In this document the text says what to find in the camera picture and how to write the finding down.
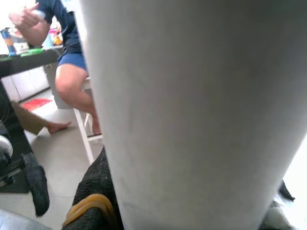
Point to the person bare hand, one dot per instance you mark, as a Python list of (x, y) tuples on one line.
[(24, 18)]

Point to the red floor mat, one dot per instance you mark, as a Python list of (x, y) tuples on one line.
[(36, 104)]

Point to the white plastic table leg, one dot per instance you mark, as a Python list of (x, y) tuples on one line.
[(192, 107)]

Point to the green plastic lid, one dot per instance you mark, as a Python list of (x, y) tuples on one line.
[(31, 51)]

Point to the blue drink can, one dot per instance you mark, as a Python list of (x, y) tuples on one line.
[(8, 42)]

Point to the clear plastic bottle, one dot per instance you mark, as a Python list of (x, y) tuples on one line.
[(39, 13)]

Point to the colourful snack packet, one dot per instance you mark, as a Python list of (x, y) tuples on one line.
[(57, 37)]

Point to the blue plastic cup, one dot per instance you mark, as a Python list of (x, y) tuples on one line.
[(48, 40)]

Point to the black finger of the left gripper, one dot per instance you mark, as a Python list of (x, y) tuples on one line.
[(38, 187)]

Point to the white wooden stool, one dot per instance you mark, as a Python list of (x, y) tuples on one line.
[(85, 134)]

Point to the person leg khaki trousers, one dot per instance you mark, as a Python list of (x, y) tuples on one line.
[(31, 119)]

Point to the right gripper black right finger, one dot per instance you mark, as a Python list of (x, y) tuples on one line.
[(286, 191)]

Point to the orange rubber band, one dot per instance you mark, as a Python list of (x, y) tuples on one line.
[(91, 201)]

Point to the white cabinet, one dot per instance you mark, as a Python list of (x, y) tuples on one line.
[(26, 81)]

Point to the person torso blue clothes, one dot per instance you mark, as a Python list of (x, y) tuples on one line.
[(67, 28)]

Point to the person bare leg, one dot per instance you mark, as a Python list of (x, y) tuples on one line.
[(72, 83)]

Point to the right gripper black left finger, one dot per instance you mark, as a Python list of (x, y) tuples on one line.
[(96, 182)]

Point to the black dining table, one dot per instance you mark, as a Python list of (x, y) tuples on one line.
[(14, 124)]

